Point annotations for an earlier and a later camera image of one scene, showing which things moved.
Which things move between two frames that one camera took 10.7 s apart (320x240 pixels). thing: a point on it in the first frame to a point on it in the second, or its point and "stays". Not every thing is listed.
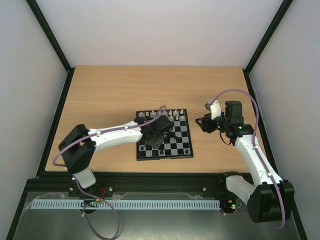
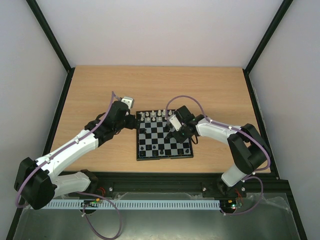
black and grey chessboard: (179, 148) stays
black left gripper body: (154, 142) to (131, 125)
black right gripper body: (206, 121) to (177, 132)
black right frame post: (268, 32) stays
